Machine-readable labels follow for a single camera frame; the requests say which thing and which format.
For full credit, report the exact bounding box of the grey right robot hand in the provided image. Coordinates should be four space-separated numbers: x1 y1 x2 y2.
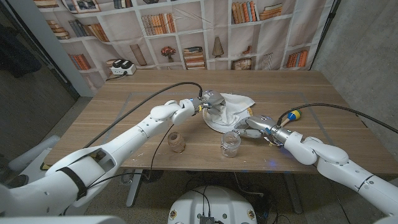
234 114 282 139

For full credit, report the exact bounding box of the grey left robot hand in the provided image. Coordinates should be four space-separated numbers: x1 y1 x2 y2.
198 90 227 116

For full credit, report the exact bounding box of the white cloth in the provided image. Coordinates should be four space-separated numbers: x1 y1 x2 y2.
207 92 256 127

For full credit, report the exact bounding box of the white plastic plate gold rim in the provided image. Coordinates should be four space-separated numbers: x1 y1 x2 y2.
202 105 254 134

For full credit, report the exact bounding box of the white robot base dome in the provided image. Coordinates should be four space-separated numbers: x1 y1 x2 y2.
167 185 258 224

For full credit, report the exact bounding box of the clear glass jar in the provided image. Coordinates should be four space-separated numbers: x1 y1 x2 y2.
220 130 242 159

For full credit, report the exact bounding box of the printed bookshelf backdrop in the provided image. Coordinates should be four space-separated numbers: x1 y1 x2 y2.
32 0 332 91

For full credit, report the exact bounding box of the grey table leg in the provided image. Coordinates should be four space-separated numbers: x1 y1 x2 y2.
283 172 304 215

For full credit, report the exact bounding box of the white power adapter box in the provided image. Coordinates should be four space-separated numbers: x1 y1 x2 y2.
110 58 137 76

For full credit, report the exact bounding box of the black backdrop stand pole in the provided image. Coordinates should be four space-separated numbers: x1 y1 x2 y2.
309 0 341 71

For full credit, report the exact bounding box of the white table leg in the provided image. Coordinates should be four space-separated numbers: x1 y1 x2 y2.
126 169 144 208

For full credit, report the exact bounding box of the white robot torso edge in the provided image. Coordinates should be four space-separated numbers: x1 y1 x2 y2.
0 214 398 224

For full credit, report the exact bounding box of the black leather shoe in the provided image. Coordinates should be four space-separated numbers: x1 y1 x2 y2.
12 174 30 190

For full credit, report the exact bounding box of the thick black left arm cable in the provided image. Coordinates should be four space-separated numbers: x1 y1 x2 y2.
83 82 203 149

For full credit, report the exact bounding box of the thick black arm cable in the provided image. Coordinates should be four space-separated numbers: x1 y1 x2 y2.
83 82 203 149
277 103 398 134

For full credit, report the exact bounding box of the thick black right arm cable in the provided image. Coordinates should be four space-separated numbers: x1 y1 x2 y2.
277 103 398 134

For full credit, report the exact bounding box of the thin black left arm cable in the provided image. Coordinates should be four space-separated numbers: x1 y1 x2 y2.
86 124 175 189

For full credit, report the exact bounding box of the black power strip cable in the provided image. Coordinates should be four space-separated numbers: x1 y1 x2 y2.
105 71 128 82

